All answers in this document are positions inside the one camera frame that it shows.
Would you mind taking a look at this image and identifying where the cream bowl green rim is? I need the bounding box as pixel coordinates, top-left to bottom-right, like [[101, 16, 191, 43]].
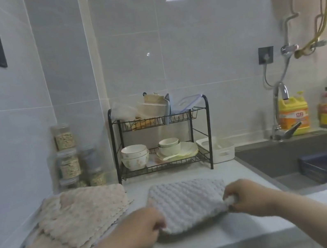
[[157, 141, 184, 158]]

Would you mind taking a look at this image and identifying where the chrome water valve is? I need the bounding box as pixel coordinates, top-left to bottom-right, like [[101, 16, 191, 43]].
[[280, 43, 301, 57], [309, 39, 327, 50]]

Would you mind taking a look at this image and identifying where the white plastic basket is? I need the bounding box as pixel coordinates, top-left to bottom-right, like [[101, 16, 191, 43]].
[[196, 133, 237, 166]]

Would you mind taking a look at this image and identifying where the black wire dish rack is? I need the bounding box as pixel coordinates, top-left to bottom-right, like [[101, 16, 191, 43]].
[[106, 92, 220, 186]]

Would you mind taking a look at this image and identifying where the cream plastic spoon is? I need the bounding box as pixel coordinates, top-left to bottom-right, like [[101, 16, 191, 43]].
[[162, 153, 183, 162]]

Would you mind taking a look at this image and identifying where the yellow detergent bottle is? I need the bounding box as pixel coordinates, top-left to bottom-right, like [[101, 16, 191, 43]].
[[275, 90, 313, 138]]

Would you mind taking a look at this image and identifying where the black wall socket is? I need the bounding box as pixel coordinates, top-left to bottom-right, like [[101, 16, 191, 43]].
[[256, 45, 276, 65]]

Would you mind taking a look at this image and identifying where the pale yellow plate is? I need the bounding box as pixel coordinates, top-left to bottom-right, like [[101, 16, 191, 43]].
[[157, 150, 200, 165]]

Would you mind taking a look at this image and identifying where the yellow gas hose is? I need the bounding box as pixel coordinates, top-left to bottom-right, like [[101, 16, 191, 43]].
[[285, 0, 327, 59]]

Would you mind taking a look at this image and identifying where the yellow orange cloth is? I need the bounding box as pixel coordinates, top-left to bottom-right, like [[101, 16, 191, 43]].
[[130, 116, 157, 130]]

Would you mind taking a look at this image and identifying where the grey braided faucet hose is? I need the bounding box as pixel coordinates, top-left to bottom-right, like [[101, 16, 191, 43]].
[[277, 52, 296, 83]]

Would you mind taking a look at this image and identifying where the clear empty jar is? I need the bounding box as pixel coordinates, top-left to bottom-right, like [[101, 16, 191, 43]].
[[78, 145, 100, 172]]

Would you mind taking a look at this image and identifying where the grey blue container lid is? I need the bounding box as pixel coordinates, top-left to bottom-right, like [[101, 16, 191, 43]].
[[160, 93, 175, 126]]

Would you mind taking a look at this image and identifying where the white bowl red rim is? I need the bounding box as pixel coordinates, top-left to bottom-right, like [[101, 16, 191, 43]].
[[120, 143, 150, 161]]

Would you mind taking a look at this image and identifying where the person's right hand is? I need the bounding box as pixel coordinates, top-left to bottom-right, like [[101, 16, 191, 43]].
[[220, 173, 279, 225]]

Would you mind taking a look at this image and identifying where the chrome kitchen faucet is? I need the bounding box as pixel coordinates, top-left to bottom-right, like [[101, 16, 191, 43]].
[[262, 79, 304, 143]]

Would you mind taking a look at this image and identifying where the grey kitchen sink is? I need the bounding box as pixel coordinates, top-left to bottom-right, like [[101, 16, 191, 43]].
[[232, 128, 327, 206]]

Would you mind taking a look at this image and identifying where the grey power cable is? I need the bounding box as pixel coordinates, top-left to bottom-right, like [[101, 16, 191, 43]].
[[261, 62, 275, 89]]

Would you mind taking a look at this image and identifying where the white floral bowl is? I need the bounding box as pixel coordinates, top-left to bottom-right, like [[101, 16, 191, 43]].
[[121, 151, 152, 172]]

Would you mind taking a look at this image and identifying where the person's left hand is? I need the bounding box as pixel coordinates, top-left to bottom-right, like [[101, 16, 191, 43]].
[[115, 204, 171, 248]]

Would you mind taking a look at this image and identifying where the white red printed mat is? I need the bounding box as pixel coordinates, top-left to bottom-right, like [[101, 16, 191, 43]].
[[148, 152, 164, 167]]

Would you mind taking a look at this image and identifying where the cream plate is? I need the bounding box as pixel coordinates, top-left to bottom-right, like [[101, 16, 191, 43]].
[[154, 138, 201, 164]]

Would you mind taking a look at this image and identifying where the small cream bowl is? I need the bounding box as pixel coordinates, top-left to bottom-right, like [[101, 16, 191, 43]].
[[157, 136, 181, 150]]

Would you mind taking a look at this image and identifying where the clear lid blue rim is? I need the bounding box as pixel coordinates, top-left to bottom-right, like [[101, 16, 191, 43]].
[[171, 92, 205, 114]]

